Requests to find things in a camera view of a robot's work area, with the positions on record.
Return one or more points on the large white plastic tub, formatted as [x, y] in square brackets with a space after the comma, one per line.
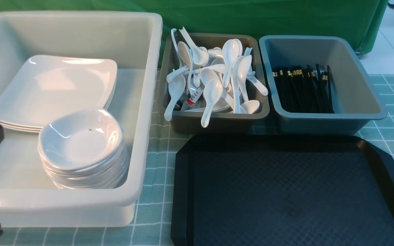
[28, 198]

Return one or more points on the pile of white spoons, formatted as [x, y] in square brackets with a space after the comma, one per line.
[211, 80]

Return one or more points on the green checkered tablecloth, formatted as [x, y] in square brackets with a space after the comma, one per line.
[151, 224]

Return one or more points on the black serving tray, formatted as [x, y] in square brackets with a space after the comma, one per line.
[282, 190]

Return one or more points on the green backdrop cloth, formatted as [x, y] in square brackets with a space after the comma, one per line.
[355, 21]

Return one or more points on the brown spoon bin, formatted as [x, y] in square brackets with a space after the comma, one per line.
[190, 122]

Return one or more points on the stack of white bowls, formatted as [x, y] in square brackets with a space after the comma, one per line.
[84, 150]

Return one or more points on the large white square plate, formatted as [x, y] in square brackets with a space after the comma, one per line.
[48, 87]

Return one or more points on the stack of white plates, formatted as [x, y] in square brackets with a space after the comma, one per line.
[38, 129]

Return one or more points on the blue-grey chopstick bin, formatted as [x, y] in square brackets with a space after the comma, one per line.
[355, 101]

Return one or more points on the bundle of black chopsticks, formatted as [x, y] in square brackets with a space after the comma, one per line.
[304, 90]

